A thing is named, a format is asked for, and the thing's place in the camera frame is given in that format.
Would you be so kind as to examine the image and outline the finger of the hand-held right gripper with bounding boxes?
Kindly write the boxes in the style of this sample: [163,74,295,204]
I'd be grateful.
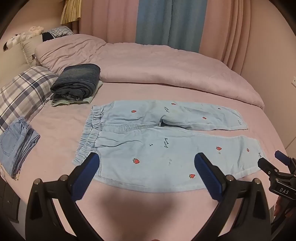
[257,158,281,178]
[275,150,292,166]

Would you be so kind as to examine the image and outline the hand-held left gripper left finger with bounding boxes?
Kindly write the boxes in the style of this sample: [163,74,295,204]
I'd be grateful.
[25,152,102,241]

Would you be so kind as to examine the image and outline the pink bed sheet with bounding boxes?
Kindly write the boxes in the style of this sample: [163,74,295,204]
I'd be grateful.
[0,81,292,241]

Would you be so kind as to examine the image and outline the folded dark blue jeans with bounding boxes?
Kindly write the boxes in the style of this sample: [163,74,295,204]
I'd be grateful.
[50,63,101,102]

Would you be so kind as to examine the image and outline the small plaid pillow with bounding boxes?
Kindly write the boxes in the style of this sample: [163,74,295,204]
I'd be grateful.
[44,26,74,39]

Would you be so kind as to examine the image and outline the blue curtain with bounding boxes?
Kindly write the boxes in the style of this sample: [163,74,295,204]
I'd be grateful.
[135,0,207,54]

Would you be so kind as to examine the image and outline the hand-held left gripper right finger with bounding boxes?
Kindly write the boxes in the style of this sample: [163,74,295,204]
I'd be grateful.
[194,152,272,241]

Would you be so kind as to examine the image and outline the pink duvet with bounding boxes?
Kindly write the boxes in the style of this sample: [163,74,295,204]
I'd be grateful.
[35,34,265,110]

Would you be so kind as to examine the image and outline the black and white plush toy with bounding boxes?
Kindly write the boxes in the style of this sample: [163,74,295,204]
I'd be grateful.
[3,34,22,50]

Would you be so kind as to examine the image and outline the white pillow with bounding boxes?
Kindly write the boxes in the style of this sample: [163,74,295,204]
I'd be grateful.
[21,37,44,65]

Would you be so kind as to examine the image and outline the dark cabinet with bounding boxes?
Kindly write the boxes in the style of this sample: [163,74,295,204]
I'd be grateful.
[0,178,22,224]

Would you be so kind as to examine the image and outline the light blue strawberry pants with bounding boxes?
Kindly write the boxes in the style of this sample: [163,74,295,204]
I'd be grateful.
[73,100,269,193]

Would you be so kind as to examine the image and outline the pink curtain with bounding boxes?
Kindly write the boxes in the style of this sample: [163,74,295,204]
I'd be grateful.
[79,0,139,44]
[198,0,253,75]

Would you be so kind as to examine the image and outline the yellow pleated fabric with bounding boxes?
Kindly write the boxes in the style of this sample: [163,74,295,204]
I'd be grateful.
[60,0,82,24]

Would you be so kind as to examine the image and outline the cream headboard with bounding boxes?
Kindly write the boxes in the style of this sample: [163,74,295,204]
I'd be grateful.
[0,43,29,90]

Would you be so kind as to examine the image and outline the folded pale green garment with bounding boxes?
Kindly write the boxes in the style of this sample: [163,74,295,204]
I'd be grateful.
[51,80,103,107]

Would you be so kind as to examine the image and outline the large plaid pillow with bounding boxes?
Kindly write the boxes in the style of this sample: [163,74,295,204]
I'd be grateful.
[0,66,59,135]

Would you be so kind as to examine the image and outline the folded light blue jeans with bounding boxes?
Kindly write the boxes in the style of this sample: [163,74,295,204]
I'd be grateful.
[0,117,41,180]

